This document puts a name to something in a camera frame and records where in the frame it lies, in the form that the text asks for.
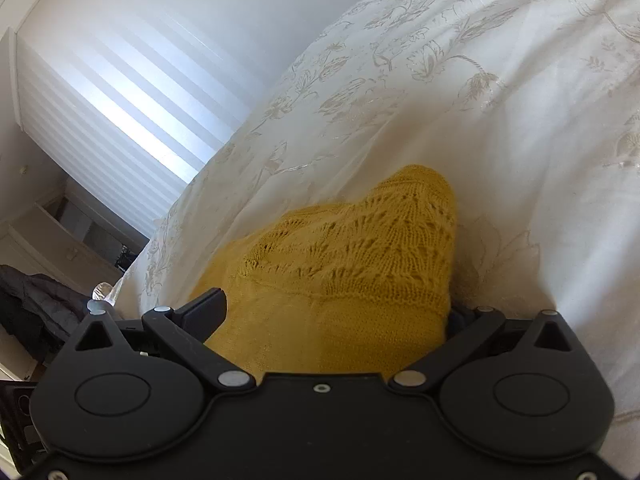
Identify white window blinds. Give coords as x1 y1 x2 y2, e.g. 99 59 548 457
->
15 10 256 238

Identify white open cabinet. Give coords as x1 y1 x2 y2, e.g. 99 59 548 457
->
0 180 151 291

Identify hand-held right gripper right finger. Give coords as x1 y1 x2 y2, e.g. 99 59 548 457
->
389 306 572 391

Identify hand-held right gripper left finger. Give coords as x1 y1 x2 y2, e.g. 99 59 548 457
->
74 287 253 391

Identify dark jacket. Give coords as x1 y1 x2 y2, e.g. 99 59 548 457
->
0 264 93 366

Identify yellow knit sweater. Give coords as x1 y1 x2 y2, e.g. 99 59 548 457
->
189 164 458 376

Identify white embroidered bedspread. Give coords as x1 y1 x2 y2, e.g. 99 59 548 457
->
107 0 640 443

